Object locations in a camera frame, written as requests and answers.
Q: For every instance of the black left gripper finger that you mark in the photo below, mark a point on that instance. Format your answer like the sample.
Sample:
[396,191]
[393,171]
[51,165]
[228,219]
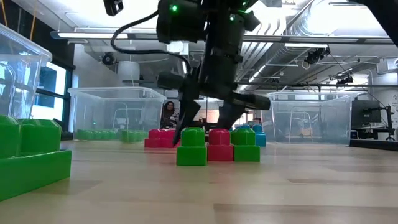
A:
[230,115]
[188,112]

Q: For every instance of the blue toy block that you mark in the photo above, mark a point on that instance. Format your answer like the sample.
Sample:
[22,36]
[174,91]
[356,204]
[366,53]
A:
[245,126]
[260,140]

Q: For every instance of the large red toy block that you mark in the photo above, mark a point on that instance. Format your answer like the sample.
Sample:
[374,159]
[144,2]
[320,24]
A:
[158,141]

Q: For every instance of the long green toy block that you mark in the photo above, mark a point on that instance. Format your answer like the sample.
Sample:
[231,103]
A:
[93,136]

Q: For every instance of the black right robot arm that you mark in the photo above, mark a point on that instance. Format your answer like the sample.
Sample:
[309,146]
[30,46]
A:
[388,15]

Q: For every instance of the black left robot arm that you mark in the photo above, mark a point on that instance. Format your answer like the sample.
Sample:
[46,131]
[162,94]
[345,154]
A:
[180,25]

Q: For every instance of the person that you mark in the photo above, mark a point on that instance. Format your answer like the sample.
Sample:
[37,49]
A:
[169,116]

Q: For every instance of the white ceiling lamp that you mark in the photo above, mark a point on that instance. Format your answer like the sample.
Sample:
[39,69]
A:
[177,48]

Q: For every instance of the clear plastic storage bin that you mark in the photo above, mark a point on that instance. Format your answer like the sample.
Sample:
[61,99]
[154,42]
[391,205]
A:
[311,118]
[18,77]
[124,105]

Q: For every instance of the white cylindrical tank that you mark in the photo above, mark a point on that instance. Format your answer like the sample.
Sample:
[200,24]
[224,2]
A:
[128,73]

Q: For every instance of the black horizontal pipe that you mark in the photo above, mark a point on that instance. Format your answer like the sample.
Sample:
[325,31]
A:
[311,85]

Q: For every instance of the black round ceiling device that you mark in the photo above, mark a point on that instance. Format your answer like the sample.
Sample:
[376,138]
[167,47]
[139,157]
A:
[108,59]

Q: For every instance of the black ceiling spotlight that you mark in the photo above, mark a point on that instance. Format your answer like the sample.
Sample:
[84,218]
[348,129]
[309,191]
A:
[344,80]
[315,56]

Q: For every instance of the long ceiling light bar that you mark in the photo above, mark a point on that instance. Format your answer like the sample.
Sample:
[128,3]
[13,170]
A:
[93,35]

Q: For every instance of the black computer monitor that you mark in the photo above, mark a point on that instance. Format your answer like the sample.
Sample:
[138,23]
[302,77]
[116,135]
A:
[365,113]

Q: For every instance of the silver ventilation duct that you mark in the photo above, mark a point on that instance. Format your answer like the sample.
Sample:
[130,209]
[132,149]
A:
[264,59]

